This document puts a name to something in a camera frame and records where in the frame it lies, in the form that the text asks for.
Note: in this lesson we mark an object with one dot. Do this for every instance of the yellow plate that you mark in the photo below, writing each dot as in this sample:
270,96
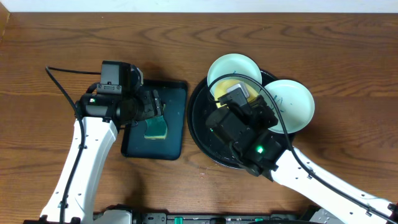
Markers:
223,87

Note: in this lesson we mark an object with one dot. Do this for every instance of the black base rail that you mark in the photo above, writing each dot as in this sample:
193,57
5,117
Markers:
202,218

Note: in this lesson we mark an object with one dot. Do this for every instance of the black rectangular tray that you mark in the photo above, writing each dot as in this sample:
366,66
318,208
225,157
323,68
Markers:
173,96

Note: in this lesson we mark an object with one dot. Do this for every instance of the black round tray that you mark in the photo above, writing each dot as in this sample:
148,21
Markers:
199,109

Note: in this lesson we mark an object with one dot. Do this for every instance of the green yellow sponge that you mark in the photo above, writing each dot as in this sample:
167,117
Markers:
156,128

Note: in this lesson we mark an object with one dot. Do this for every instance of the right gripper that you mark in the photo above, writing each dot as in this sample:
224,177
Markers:
262,110

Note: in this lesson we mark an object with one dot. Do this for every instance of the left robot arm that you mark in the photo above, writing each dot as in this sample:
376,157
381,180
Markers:
98,121

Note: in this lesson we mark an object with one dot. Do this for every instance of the light green plate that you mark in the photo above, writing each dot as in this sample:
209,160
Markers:
234,63
295,103

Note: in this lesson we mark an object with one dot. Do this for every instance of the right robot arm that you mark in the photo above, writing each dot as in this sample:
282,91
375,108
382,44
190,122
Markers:
272,155

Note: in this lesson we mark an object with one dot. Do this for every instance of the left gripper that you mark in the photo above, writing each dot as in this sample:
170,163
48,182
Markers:
155,104

